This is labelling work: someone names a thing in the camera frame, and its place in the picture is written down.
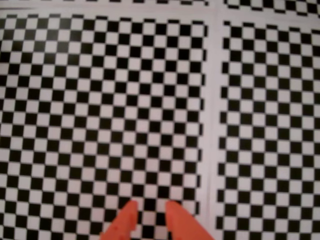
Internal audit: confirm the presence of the black white checkerboard paper sheet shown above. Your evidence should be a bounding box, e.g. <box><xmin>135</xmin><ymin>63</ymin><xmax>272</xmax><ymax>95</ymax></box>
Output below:
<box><xmin>0</xmin><ymin>9</ymin><xmax>219</xmax><ymax>240</ymax></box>
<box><xmin>212</xmin><ymin>7</ymin><xmax>320</xmax><ymax>240</ymax></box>
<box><xmin>0</xmin><ymin>0</ymin><xmax>219</xmax><ymax>11</ymax></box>
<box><xmin>216</xmin><ymin>0</ymin><xmax>320</xmax><ymax>16</ymax></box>

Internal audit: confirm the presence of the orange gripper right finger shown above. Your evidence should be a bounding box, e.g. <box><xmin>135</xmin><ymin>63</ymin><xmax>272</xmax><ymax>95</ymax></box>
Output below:
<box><xmin>165</xmin><ymin>200</ymin><xmax>216</xmax><ymax>240</ymax></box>

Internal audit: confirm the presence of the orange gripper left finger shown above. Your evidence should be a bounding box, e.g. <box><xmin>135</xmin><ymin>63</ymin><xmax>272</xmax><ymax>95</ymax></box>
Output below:
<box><xmin>99</xmin><ymin>199</ymin><xmax>139</xmax><ymax>240</ymax></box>

